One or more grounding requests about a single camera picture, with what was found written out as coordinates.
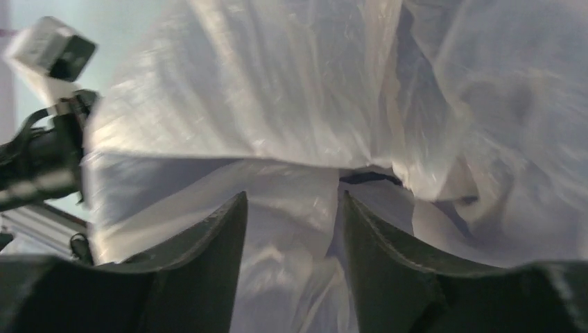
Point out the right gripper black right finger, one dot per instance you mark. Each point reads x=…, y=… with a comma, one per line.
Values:
x=401, y=284

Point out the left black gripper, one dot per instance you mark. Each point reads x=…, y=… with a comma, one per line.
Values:
x=69, y=122

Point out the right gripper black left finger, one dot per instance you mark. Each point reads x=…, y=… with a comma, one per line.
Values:
x=185, y=284

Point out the translucent white yellow trash bag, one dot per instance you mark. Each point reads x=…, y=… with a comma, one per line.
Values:
x=462, y=123

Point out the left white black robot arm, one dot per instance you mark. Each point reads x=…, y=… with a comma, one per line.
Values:
x=43, y=160

